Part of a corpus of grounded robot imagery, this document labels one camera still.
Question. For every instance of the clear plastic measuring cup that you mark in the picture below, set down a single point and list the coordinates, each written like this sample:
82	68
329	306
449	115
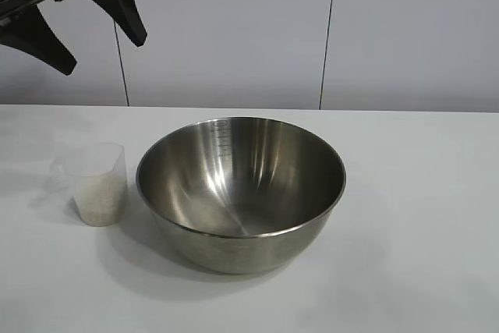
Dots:
101	161

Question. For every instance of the white uncooked rice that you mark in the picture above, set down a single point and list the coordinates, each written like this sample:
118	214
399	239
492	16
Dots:
101	204

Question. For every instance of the stainless steel mixing bowl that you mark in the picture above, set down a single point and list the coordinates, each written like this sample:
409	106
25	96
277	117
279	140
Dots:
234	192

